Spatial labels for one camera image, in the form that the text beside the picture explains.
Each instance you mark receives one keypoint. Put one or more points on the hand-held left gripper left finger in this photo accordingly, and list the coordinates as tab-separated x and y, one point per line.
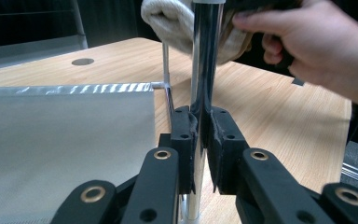
185	149

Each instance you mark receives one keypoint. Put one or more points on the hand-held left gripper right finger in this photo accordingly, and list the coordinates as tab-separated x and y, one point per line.
227	149

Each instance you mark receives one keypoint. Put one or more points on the striped beige cloth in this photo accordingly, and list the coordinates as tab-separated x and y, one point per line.
167	25

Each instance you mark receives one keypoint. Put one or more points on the grey tape strip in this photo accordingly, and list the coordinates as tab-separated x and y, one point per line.
298	81

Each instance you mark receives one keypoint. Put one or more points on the metal rack with grey shelves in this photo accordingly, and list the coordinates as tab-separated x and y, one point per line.
59	140

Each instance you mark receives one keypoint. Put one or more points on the round grey table grommet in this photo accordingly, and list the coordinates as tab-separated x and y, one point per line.
82	62

